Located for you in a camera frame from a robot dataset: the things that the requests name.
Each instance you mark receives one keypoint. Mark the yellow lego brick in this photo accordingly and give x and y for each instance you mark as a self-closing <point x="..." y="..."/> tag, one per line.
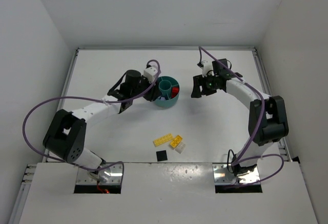
<point x="175" y="141"/>

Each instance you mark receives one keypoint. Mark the aluminium frame rail right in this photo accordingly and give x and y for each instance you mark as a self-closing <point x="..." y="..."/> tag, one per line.
<point x="273" y="121"/>

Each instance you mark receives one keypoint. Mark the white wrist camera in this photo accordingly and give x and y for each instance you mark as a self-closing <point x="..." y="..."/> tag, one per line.
<point x="207" y="68"/>
<point x="150" y="73"/>

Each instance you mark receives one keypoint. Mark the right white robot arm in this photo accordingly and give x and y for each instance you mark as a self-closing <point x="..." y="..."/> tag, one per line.
<point x="246" y="159"/>

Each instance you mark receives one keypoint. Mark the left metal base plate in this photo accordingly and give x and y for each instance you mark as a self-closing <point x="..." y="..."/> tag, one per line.
<point x="111" y="176"/>

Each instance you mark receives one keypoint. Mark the aluminium frame rail left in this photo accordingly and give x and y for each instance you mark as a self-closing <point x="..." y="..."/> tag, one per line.
<point x="29" y="169"/>

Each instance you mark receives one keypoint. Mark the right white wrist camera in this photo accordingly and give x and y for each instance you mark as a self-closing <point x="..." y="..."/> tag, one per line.
<point x="207" y="68"/>

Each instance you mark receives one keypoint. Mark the teal round divided container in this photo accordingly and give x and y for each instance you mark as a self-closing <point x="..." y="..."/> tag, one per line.
<point x="165" y="84"/>

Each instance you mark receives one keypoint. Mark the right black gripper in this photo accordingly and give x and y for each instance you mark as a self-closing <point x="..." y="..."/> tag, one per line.
<point x="200" y="85"/>

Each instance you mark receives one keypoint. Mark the red arch lego brick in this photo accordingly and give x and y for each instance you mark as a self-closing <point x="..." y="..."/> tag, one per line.
<point x="174" y="92"/>

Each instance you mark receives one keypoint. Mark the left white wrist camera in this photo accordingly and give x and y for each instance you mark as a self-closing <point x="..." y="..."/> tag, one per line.
<point x="150" y="73"/>

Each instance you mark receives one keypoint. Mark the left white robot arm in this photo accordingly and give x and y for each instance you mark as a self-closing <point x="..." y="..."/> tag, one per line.
<point x="67" y="132"/>

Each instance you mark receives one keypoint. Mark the white lego brick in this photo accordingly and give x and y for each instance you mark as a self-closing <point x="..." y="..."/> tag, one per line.
<point x="180" y="147"/>

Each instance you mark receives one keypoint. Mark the black lego brick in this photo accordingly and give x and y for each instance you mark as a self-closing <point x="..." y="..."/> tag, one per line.
<point x="161" y="155"/>

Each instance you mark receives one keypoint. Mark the yellow lego plate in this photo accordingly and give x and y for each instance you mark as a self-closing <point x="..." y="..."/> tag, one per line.
<point x="162" y="140"/>

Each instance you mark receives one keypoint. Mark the aluminium frame rail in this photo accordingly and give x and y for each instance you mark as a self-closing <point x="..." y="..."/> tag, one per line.
<point x="273" y="121"/>
<point x="29" y="169"/>

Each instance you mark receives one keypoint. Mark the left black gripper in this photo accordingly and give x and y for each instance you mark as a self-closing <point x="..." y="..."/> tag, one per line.
<point x="149" y="94"/>

